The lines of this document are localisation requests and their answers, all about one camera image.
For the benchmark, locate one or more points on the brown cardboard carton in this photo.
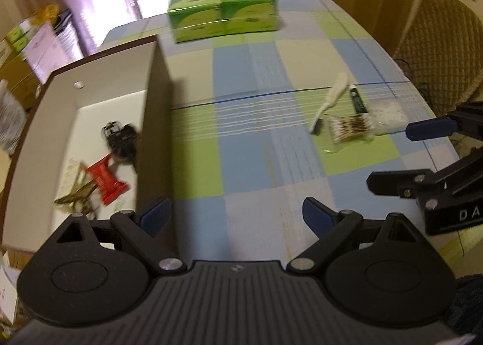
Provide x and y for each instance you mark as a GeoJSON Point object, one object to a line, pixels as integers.
{"type": "Point", "coordinates": [19, 77]}

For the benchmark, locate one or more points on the white packet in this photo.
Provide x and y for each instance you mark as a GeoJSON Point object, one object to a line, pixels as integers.
{"type": "Point", "coordinates": [71, 175]}

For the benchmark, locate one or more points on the small black tube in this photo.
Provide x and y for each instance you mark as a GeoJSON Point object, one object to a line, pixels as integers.
{"type": "Point", "coordinates": [357, 99]}

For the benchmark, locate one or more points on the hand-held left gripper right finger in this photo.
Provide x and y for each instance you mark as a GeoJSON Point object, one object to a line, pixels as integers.
{"type": "Point", "coordinates": [317, 216]}

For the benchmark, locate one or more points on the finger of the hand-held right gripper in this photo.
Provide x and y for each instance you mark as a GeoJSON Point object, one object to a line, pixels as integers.
{"type": "Point", "coordinates": [430, 129]}
{"type": "Point", "coordinates": [392, 180]}

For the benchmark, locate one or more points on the chair with woven brown cushion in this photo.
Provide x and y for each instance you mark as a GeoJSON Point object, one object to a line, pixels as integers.
{"type": "Point", "coordinates": [441, 43]}

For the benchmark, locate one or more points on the blue green checked tablecloth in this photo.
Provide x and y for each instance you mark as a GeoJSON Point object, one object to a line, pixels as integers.
{"type": "Point", "coordinates": [245, 77]}

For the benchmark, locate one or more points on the black white paper stack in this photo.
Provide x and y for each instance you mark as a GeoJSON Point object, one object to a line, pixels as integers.
{"type": "Point", "coordinates": [70, 35]}

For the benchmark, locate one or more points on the brown cardboard box white inside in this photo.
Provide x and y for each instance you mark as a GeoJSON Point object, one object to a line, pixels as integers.
{"type": "Point", "coordinates": [109, 111]}

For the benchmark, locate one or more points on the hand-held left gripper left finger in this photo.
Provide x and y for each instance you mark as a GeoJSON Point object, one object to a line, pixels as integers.
{"type": "Point", "coordinates": [155, 216]}

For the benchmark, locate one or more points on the yellow plastic bag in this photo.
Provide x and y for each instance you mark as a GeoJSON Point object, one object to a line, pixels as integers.
{"type": "Point", "coordinates": [47, 12]}

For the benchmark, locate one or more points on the green tissue multipack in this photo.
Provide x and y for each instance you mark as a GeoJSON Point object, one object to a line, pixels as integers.
{"type": "Point", "coordinates": [222, 5]}

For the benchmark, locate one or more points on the clear pack of cotton swabs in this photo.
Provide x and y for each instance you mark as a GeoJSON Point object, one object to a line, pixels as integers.
{"type": "Point", "coordinates": [351, 126]}

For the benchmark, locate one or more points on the clear bag of white pads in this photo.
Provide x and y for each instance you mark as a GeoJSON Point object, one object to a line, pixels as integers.
{"type": "Point", "coordinates": [386, 116]}

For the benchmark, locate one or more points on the dark blue patterned cloth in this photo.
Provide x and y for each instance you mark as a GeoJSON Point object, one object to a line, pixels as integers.
{"type": "Point", "coordinates": [469, 307]}

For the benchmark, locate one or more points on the green tissue boxes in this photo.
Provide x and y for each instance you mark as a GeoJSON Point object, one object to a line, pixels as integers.
{"type": "Point", "coordinates": [19, 37]}

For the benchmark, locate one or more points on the white paper sheet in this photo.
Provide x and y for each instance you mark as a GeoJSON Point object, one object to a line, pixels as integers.
{"type": "Point", "coordinates": [43, 50]}

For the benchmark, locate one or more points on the red snack packet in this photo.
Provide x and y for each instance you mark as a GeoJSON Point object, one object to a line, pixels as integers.
{"type": "Point", "coordinates": [106, 180]}

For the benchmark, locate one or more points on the clear crinkled plastic bag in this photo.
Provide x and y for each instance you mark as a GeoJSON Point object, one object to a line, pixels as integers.
{"type": "Point", "coordinates": [9, 118]}

